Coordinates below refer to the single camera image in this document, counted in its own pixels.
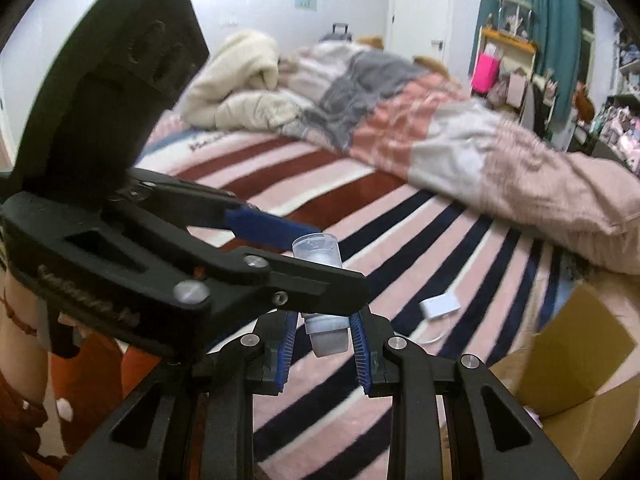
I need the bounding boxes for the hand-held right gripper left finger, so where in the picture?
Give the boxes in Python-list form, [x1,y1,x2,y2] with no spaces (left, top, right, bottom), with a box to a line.
[59,311,297,480]

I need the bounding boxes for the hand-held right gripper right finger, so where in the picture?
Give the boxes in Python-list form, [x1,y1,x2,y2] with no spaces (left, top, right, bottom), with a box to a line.
[349,306,579,480]

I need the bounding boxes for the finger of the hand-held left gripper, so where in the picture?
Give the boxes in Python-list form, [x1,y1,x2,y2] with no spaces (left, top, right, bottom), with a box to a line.
[124,168,322,254]
[106,199,372,316]

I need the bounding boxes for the small translucent white bottle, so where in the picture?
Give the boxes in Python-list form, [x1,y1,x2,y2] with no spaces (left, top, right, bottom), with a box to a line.
[291,232,349,358]

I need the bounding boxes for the brown cardboard box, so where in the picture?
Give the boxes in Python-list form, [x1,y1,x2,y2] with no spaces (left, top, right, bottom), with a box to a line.
[487,280,640,480]

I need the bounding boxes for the white charger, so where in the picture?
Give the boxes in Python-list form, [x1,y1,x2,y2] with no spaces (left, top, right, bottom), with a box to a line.
[419,296,458,343]

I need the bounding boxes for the cream fleece blanket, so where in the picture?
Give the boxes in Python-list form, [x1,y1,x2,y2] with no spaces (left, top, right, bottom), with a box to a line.
[177,30,321,133]

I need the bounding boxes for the person's orange clothing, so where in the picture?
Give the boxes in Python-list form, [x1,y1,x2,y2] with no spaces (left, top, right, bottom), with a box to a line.
[0,330,166,480]

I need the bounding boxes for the grey suitcase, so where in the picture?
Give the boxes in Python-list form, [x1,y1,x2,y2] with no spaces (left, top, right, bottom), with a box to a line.
[317,22,353,46]

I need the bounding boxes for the pink and grey patchwork duvet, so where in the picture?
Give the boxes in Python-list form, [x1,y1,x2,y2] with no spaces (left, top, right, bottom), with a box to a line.
[277,42,640,276]

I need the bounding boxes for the white door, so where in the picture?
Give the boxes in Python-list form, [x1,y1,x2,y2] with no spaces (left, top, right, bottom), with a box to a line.
[387,0,456,63]

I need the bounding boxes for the bright pink bag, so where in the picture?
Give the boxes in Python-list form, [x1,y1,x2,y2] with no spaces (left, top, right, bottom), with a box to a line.
[471,51,501,95]

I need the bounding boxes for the dark chair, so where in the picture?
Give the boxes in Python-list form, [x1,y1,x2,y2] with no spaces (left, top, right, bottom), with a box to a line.
[522,82,556,136]

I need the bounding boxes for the yellow wooden shelf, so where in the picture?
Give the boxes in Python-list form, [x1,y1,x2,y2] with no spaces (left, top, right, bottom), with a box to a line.
[477,27,538,106]

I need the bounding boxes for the brown plush toy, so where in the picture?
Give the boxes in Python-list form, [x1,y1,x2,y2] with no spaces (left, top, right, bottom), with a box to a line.
[572,82,596,121]

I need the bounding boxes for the glass display case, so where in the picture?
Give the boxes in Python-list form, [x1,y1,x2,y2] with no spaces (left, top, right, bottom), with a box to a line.
[495,0,532,38]

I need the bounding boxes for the dark cluttered desk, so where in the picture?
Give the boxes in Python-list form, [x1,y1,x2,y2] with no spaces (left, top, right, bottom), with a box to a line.
[595,95,640,173]

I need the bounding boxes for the teal curtain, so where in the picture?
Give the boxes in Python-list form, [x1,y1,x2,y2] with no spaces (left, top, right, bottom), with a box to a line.
[472,0,583,121]

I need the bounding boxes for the window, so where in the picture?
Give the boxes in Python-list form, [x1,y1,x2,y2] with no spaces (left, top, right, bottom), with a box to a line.
[577,0,598,61]

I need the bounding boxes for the dark tall bookshelf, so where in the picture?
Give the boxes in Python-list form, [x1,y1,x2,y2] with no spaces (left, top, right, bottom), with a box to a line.
[610,20,640,111]

